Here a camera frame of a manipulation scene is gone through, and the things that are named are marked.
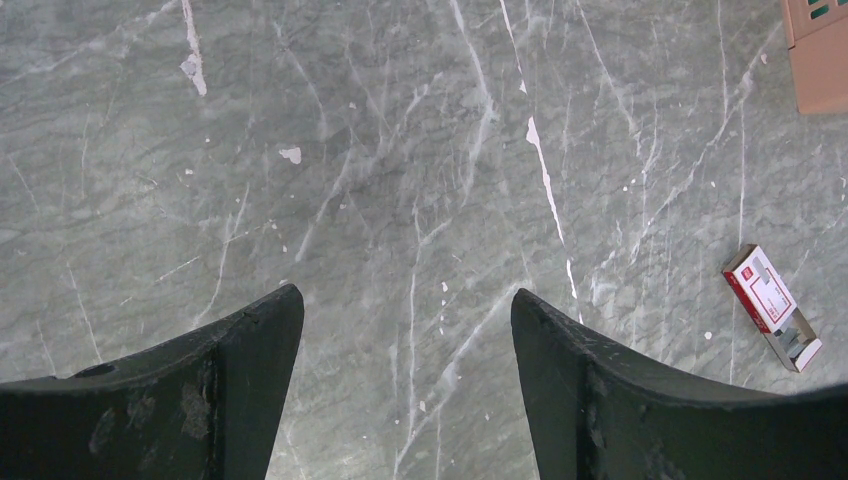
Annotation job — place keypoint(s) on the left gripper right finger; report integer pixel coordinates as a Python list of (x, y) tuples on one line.
[(597, 409)]

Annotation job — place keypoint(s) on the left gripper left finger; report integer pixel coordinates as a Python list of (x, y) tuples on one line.
[(204, 405)]

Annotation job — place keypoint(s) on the red white staple box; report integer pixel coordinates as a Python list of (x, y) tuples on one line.
[(772, 308)]

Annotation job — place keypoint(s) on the orange file organizer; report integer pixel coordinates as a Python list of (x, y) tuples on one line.
[(816, 32)]

